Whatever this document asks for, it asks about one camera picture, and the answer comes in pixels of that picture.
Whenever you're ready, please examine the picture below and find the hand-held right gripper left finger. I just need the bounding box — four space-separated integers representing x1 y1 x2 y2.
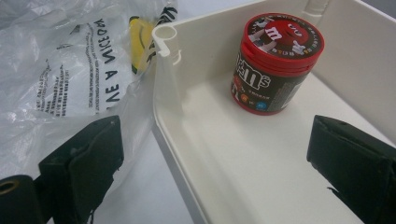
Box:
37 115 125 224

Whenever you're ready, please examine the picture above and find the white plastic bin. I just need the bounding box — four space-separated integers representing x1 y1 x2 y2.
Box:
151 0 396 224

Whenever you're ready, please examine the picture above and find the red candy jar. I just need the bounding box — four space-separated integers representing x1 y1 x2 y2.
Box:
230 12 325 117

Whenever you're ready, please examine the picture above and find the clear printed plastic bag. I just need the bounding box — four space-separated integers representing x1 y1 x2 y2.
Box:
0 0 180 200

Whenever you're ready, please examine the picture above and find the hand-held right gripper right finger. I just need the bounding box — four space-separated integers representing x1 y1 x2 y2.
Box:
306 114 396 224

